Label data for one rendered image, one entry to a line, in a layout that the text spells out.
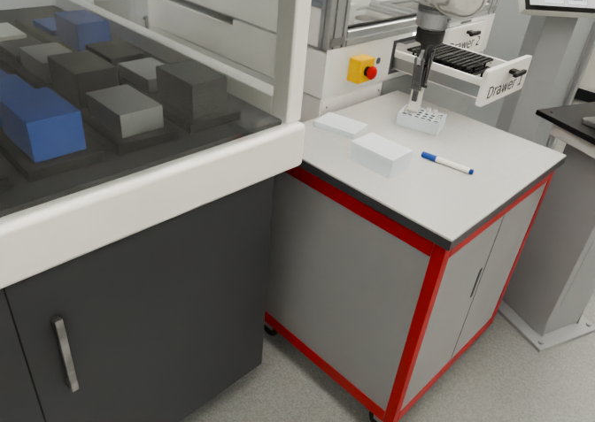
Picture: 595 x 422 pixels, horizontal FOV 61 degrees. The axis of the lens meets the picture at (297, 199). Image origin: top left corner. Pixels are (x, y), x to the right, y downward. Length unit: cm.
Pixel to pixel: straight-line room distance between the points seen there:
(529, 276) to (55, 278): 160
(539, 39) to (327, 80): 136
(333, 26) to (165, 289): 83
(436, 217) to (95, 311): 73
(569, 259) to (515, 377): 43
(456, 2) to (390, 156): 36
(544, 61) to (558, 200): 98
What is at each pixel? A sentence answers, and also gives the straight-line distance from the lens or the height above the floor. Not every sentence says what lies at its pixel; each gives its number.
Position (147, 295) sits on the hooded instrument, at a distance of 114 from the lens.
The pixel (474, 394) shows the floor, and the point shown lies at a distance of 183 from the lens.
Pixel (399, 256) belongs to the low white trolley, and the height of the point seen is 64.
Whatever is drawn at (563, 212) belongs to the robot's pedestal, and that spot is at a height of 49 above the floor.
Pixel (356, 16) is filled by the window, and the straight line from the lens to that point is 157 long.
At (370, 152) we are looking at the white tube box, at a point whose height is 81.
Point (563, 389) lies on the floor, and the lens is 199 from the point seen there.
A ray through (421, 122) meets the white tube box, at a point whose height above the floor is 79.
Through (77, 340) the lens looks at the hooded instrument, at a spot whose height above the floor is 56.
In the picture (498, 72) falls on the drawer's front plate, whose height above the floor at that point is 92.
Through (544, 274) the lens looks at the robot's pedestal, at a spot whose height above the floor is 24.
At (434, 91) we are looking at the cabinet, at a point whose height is 68.
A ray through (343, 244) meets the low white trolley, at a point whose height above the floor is 58.
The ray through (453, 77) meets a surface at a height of 87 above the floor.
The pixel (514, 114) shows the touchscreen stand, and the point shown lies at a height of 45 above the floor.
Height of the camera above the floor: 136
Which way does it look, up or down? 33 degrees down
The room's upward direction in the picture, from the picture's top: 6 degrees clockwise
